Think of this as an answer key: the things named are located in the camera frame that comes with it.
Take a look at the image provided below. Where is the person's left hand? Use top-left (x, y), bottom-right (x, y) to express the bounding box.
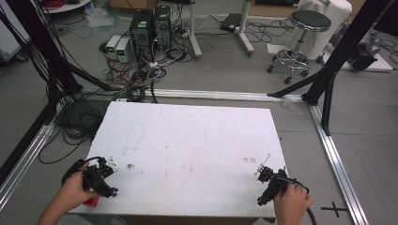
top-left (55, 161), bottom-right (101, 215)

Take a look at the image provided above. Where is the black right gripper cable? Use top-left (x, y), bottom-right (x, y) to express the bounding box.
top-left (281, 176), bottom-right (319, 225)

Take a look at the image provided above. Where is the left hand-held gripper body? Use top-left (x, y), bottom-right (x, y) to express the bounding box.
top-left (61, 156), bottom-right (119, 199)

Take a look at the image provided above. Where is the black machine on white board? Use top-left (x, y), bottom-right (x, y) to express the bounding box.
top-left (323, 22), bottom-right (394, 73)

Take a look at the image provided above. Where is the large white foam block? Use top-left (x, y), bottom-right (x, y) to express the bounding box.
top-left (284, 0), bottom-right (353, 61)

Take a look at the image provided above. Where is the clear plastic bag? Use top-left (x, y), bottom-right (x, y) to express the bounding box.
top-left (84, 7), bottom-right (120, 29)

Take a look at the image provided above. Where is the black round chrome stool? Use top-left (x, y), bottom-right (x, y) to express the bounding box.
top-left (267, 9), bottom-right (332, 85)

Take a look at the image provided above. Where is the white desk leg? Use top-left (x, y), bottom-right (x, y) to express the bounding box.
top-left (235, 0), bottom-right (256, 58)
top-left (187, 0), bottom-right (203, 61)

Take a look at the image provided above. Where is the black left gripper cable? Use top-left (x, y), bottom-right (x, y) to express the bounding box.
top-left (84, 156), bottom-right (105, 165)

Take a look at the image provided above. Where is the round white table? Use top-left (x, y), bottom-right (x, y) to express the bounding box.
top-left (39, 0), bottom-right (92, 15)

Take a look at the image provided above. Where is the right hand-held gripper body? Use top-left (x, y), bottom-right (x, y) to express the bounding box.
top-left (256, 166), bottom-right (310, 207)

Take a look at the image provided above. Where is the white power supply unit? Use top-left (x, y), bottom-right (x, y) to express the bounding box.
top-left (115, 37), bottom-right (131, 64)
top-left (105, 34), bottom-right (122, 60)

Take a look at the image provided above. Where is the flat black box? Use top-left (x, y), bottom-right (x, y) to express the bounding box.
top-left (219, 12), bottom-right (242, 33)

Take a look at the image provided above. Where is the small red block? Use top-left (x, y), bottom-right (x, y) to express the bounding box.
top-left (83, 196), bottom-right (101, 207)

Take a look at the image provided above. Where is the person's right hand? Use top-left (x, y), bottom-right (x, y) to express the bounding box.
top-left (273, 183), bottom-right (314, 225)

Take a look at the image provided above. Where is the aluminium floor rail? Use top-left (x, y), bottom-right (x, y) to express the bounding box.
top-left (0, 102), bottom-right (64, 211)
top-left (82, 87), bottom-right (304, 103)
top-left (309, 104), bottom-right (370, 225)

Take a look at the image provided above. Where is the black computer tower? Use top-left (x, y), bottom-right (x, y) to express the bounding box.
top-left (153, 5), bottom-right (173, 50)
top-left (129, 8), bottom-right (155, 62)

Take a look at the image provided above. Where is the black frame post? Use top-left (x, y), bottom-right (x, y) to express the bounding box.
top-left (267, 0), bottom-right (394, 136)
top-left (0, 0), bottom-right (120, 186)

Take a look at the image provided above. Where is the tangle of black floor cables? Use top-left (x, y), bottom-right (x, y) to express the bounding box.
top-left (38, 18), bottom-right (191, 165)

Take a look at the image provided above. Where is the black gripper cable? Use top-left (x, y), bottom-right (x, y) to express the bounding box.
top-left (84, 156), bottom-right (105, 165)
top-left (281, 176), bottom-right (319, 225)

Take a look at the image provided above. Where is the white foam board table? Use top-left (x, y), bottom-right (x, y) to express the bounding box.
top-left (68, 100), bottom-right (287, 219)

